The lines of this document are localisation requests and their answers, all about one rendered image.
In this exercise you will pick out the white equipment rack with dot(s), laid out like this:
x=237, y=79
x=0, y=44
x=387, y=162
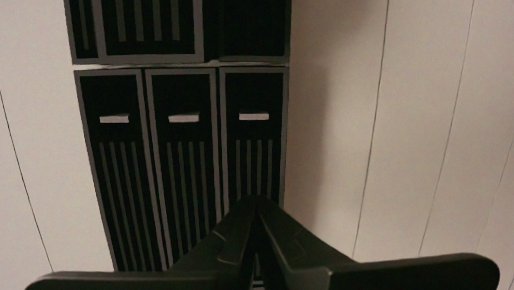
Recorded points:
x=400, y=134

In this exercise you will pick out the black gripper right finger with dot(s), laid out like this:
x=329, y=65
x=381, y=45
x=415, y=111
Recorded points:
x=288, y=254

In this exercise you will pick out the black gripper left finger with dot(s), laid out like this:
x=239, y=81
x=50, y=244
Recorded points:
x=229, y=248

